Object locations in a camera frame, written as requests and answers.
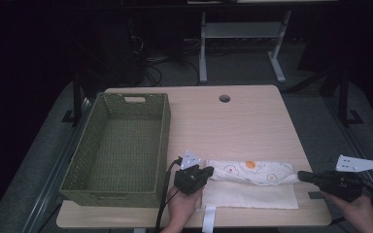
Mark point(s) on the white metal desk frame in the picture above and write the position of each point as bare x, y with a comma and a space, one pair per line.
239, 30

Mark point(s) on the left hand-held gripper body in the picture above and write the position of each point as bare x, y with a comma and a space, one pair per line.
189, 179

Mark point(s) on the black metal stand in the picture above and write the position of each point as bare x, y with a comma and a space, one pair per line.
345, 97
77, 97

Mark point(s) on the white printed cloth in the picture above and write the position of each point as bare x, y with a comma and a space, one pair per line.
249, 191

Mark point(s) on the person's right hand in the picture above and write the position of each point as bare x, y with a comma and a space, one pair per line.
357, 213

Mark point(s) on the grey metal floor rail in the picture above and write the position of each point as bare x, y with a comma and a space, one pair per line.
356, 145
50, 181

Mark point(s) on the green woven basket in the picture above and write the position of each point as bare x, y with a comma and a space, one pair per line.
123, 155

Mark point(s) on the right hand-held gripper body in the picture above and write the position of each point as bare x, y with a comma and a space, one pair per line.
343, 184

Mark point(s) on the person's left hand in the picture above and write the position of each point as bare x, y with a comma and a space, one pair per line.
183, 210

